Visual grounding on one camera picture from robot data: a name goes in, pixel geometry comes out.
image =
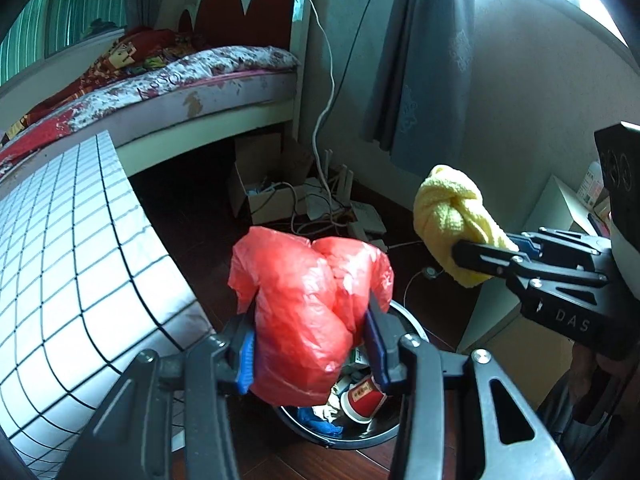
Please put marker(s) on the person's grey clothing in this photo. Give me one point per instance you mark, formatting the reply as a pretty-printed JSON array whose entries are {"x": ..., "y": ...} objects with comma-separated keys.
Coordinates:
[{"x": 565, "y": 420}]

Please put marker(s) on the white cabinet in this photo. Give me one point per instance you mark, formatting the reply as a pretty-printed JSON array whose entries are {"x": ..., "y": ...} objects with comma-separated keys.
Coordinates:
[{"x": 500, "y": 305}]

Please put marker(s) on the red plastic bag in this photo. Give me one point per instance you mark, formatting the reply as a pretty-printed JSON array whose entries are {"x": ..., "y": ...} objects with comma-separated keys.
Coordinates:
[{"x": 300, "y": 310}]

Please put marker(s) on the white router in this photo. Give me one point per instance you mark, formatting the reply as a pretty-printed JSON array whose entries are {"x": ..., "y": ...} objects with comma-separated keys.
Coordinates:
[{"x": 337, "y": 180}]

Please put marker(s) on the person's right hand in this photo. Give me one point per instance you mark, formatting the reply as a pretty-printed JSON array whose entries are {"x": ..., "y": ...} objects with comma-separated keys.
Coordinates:
[{"x": 590, "y": 365}]

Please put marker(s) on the red printed blanket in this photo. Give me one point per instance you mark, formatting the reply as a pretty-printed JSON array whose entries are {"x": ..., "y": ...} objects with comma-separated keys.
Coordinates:
[{"x": 110, "y": 67}]

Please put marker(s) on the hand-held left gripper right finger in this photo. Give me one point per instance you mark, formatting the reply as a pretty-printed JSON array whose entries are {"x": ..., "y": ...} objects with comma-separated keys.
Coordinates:
[{"x": 374, "y": 355}]

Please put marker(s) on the bed with heart-shaped headboard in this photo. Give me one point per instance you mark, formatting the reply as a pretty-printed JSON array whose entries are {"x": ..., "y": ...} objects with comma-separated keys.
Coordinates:
[{"x": 250, "y": 10}]

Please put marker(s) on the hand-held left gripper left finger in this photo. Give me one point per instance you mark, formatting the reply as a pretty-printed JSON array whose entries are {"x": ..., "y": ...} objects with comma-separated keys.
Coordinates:
[{"x": 245, "y": 365}]

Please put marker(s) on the window with green curtain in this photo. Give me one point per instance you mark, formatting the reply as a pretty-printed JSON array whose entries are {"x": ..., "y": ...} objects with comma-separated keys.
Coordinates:
[{"x": 60, "y": 10}]

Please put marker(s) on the floral bed sheet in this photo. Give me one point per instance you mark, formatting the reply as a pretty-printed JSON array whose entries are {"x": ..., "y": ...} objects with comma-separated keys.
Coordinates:
[{"x": 200, "y": 67}]

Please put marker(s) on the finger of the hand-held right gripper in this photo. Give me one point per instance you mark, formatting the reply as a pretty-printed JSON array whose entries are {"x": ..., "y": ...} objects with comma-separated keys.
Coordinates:
[
  {"x": 560, "y": 245},
  {"x": 490, "y": 262}
]

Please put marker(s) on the yellow cloth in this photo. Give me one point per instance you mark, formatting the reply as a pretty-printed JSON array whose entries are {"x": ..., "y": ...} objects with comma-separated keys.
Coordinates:
[{"x": 450, "y": 210}]

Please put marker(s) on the white checkered tablecloth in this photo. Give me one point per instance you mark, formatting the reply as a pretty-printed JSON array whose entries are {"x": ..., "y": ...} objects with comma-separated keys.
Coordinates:
[{"x": 75, "y": 285}]

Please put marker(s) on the blue-grey curtain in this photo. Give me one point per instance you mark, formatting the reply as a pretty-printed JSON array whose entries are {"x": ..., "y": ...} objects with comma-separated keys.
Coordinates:
[{"x": 425, "y": 60}]

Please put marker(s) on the red paper cup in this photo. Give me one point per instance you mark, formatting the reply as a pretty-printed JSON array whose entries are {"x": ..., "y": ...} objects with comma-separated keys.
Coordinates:
[{"x": 362, "y": 400}]

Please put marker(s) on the blue glove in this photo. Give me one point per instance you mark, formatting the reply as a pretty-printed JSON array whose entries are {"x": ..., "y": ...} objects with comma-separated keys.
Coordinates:
[{"x": 320, "y": 425}]

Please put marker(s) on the white power strip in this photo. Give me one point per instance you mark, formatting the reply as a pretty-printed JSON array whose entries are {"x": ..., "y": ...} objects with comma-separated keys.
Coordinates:
[{"x": 367, "y": 220}]

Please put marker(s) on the black round trash bin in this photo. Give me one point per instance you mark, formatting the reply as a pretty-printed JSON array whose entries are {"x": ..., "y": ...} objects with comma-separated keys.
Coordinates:
[{"x": 345, "y": 437}]

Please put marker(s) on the cardboard box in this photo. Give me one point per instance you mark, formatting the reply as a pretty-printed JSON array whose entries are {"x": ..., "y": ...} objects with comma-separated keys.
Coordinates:
[{"x": 265, "y": 170}]

